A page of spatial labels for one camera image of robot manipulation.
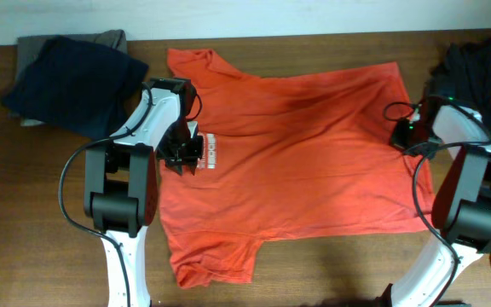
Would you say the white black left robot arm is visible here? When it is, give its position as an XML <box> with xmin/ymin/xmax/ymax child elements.
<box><xmin>84</xmin><ymin>78</ymin><xmax>204</xmax><ymax>307</ymax></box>

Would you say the navy garment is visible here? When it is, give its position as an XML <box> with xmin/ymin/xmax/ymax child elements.
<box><xmin>2</xmin><ymin>36</ymin><xmax>148</xmax><ymax>140</ymax></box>

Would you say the grey garment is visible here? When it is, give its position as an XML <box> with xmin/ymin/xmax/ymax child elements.
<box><xmin>11</xmin><ymin>30</ymin><xmax>127</xmax><ymax>125</ymax></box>

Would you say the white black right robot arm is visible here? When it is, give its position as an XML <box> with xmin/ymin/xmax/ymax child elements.
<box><xmin>376</xmin><ymin>95</ymin><xmax>491</xmax><ymax>307</ymax></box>

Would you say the red soccer t-shirt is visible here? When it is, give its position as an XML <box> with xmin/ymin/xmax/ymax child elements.
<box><xmin>159</xmin><ymin>49</ymin><xmax>435</xmax><ymax>288</ymax></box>

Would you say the black crumpled garment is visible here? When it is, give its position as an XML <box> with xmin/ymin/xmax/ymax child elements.
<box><xmin>424</xmin><ymin>38</ymin><xmax>491</xmax><ymax>133</ymax></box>

